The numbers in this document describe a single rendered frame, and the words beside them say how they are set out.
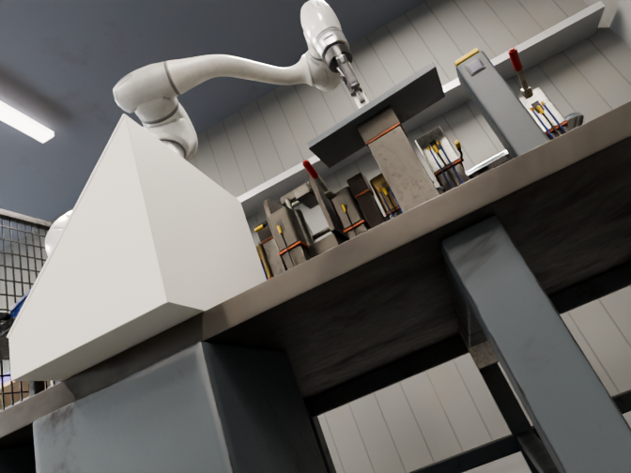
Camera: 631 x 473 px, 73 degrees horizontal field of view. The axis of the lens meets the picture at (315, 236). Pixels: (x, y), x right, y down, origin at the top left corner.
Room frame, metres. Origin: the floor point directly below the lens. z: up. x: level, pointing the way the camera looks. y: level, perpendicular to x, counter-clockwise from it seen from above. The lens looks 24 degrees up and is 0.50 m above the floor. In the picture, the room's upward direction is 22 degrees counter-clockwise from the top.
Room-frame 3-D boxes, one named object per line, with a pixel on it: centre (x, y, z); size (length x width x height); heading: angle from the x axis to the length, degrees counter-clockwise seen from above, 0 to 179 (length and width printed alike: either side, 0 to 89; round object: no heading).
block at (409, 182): (0.94, -0.27, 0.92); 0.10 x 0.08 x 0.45; 72
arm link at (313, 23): (0.95, -0.25, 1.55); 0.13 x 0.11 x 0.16; 2
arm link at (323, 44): (0.93, -0.26, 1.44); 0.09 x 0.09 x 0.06
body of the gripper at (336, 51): (0.93, -0.26, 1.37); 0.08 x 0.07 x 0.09; 171
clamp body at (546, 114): (0.98, -0.66, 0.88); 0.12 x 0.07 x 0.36; 162
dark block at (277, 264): (1.19, 0.13, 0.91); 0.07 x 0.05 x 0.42; 162
